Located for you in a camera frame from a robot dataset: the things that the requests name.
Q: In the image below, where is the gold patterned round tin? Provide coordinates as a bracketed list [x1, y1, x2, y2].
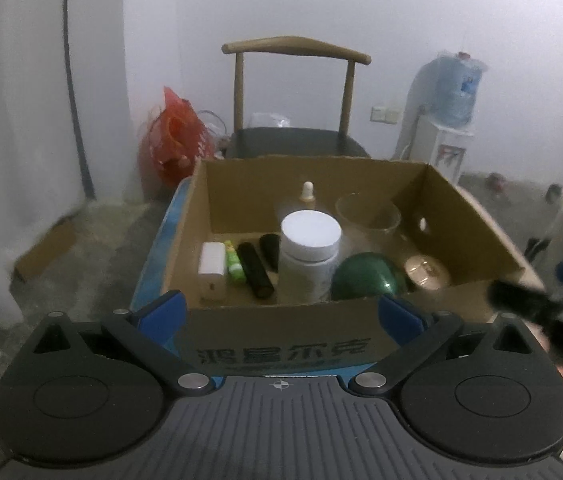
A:
[404, 255, 452, 292]

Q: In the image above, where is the clear glass bowl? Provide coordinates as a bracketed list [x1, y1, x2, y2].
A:
[335, 192, 402, 256]

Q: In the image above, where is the blue patterned table mat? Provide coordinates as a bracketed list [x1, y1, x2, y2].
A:
[130, 178, 192, 311]

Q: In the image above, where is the white charger adapter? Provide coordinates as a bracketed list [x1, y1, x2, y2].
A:
[197, 242, 226, 301]

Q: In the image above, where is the dark green ball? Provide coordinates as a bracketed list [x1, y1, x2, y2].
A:
[330, 252, 408, 301]

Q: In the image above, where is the small green tube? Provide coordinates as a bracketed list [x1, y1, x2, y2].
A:
[224, 240, 246, 285]

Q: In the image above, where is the flat cardboard piece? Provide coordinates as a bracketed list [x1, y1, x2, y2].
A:
[14, 218, 76, 282]

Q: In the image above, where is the white pill bottle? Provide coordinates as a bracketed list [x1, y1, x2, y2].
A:
[277, 210, 342, 304]

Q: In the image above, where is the brown cardboard box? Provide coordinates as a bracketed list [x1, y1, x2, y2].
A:
[161, 155, 545, 376]

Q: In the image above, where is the white water dispenser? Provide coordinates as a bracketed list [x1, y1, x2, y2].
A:
[402, 114, 475, 184]

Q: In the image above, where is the green dropper bottle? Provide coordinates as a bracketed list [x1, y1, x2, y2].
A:
[299, 181, 316, 210]

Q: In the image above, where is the red plastic bag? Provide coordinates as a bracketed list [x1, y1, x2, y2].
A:
[146, 87, 216, 188]

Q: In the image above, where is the white curtain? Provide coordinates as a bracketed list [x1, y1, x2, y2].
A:
[0, 0, 142, 328]

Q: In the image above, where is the wooden chair black seat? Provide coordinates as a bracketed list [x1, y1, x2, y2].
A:
[222, 36, 371, 159]

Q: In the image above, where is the blue water jug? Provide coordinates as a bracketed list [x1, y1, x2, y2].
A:
[406, 51, 489, 129]

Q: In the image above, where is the black curtain cord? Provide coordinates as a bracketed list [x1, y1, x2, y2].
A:
[60, 0, 97, 201]

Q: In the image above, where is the white wall socket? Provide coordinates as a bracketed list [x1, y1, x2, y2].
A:
[370, 106, 402, 125]

